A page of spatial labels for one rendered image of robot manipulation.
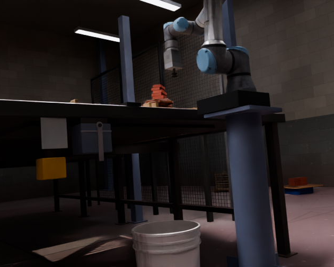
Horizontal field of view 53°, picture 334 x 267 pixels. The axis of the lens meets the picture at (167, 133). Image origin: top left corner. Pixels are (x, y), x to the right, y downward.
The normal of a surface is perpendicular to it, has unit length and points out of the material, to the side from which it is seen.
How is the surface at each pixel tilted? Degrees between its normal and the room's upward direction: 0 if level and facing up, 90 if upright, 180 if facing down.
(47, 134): 90
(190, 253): 93
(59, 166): 90
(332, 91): 90
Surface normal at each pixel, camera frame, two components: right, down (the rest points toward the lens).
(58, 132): 0.62, -0.11
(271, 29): -0.75, 0.00
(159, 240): -0.17, -0.03
